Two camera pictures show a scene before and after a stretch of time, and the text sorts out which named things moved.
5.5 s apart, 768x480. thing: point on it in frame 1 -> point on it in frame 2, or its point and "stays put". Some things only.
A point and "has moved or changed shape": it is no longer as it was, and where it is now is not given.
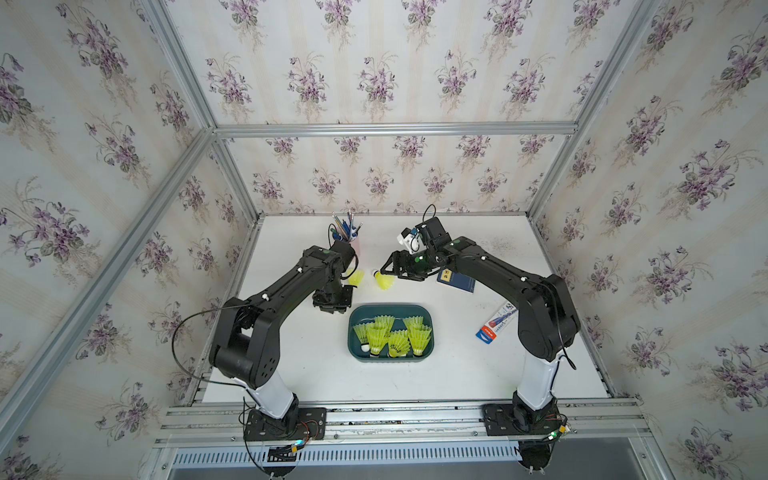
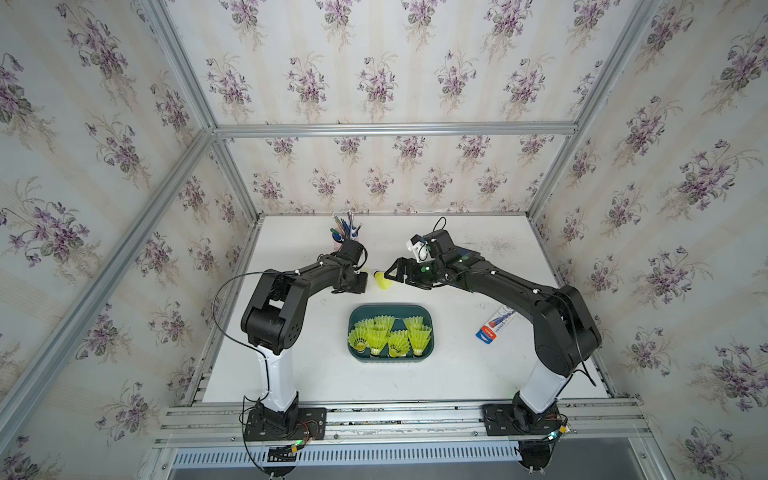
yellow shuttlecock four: [398, 343] stays put
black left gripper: [323, 304] -> [362, 287]
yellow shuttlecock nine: [375, 335] stays put
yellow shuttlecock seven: [384, 323] stays put
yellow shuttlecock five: [356, 278] has moved or changed shape
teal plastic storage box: [361, 313] stays put
